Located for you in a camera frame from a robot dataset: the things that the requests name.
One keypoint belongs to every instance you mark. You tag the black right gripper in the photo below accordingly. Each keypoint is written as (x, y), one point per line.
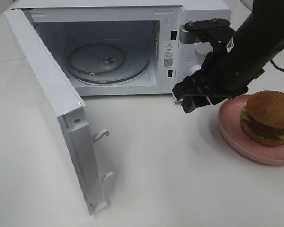
(218, 79)

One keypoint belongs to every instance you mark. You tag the white timer knob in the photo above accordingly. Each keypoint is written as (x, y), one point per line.
(194, 69)

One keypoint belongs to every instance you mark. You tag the pink round plate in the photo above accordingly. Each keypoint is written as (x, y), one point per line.
(231, 131)

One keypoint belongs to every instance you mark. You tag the burger with lettuce and cheese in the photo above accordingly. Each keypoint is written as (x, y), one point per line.
(262, 118)

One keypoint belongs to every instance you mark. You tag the white microwave door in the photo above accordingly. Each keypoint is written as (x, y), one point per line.
(63, 108)

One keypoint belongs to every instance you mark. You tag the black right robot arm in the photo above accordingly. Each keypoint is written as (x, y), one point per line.
(237, 58)

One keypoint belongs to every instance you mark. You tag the upper white power knob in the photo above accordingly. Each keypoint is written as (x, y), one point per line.
(203, 48)

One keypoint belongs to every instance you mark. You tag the white warning label sticker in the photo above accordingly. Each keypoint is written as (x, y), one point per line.
(168, 54)

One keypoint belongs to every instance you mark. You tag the glass microwave turntable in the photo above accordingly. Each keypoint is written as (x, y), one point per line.
(107, 61)

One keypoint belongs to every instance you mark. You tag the white microwave oven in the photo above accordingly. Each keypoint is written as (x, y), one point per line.
(64, 25)

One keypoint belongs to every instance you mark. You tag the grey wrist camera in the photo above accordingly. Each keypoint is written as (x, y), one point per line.
(212, 31)

